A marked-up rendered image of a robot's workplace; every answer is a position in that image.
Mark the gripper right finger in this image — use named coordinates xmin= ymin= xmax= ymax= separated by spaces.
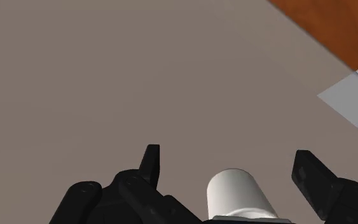
xmin=291 ymin=150 xmax=358 ymax=224

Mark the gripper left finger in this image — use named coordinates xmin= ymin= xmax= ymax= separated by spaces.
xmin=48 ymin=144 xmax=203 ymax=224

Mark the white cylinder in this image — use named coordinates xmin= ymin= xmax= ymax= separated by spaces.
xmin=206 ymin=168 xmax=279 ymax=220

